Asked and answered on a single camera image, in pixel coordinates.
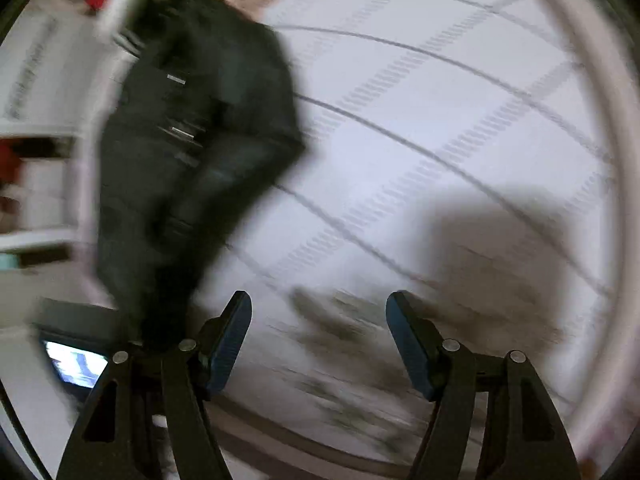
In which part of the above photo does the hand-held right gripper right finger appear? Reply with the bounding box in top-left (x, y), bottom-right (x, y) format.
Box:
top-left (385, 291), bottom-right (585, 480)

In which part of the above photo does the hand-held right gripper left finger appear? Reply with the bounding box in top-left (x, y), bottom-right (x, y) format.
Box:
top-left (56, 290), bottom-right (253, 480)

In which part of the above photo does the dark jacket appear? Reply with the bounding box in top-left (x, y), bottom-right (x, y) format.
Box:
top-left (93, 0), bottom-right (307, 351)

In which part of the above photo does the lit screen device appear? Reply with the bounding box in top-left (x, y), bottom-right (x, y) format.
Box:
top-left (39, 298), bottom-right (121, 401)

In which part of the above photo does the white shelf unit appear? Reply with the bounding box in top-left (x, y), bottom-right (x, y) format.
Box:
top-left (0, 0), bottom-right (126, 261)

